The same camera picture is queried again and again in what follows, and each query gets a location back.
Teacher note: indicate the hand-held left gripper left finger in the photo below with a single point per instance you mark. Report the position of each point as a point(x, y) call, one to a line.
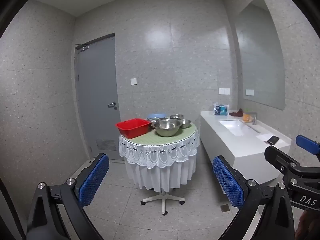
point(93, 180)

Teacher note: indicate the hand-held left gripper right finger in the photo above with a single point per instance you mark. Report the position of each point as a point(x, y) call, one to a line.
point(227, 180)

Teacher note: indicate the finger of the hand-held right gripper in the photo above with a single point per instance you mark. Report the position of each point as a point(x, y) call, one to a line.
point(307, 144)
point(277, 156)

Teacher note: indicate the red plastic basin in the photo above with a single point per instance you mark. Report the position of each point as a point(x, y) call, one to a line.
point(132, 127)

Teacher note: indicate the small steel bowl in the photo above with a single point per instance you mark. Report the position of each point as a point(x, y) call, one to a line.
point(185, 123)
point(176, 116)
point(153, 121)

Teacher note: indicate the large steel bowl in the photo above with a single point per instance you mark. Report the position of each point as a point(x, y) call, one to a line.
point(167, 127)

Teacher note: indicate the blue plastic basin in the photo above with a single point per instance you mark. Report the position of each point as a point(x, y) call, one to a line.
point(156, 115)

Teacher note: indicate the black phone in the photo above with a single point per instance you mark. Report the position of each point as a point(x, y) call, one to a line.
point(273, 139)

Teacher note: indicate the floor drain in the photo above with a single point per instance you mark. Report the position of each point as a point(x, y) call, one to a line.
point(225, 208)

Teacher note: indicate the white sink counter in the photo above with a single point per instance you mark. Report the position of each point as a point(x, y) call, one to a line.
point(225, 142)

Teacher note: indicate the metal faucet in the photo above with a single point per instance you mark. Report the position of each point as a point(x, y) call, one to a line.
point(254, 118)

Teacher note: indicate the white sink basin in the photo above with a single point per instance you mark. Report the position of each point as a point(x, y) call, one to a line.
point(237, 127)

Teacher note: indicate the orange cup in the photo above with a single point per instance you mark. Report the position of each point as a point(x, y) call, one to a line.
point(246, 117)

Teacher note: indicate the dark red cloth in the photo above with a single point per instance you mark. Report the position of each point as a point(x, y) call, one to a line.
point(236, 113)

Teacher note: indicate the round table with lace cloth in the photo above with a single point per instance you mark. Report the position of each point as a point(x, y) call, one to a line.
point(155, 157)

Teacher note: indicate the white swivel table base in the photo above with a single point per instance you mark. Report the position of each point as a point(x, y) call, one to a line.
point(163, 200)

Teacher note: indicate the blue tissue pack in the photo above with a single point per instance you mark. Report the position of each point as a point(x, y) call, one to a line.
point(220, 110)

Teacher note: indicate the grey door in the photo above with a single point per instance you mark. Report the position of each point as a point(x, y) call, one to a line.
point(97, 92)

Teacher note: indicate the door closer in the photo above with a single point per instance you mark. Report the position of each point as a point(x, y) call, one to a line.
point(82, 47)

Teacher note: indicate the white wall socket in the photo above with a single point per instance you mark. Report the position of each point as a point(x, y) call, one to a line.
point(224, 91)

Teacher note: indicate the wall mirror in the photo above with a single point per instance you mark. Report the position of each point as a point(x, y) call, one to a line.
point(260, 62)

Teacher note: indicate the white light switch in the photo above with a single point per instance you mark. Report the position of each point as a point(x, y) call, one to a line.
point(134, 81)

